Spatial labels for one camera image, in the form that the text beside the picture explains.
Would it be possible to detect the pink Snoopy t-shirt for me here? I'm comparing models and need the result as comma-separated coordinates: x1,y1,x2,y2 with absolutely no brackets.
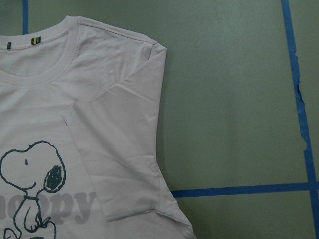
0,16,195,239

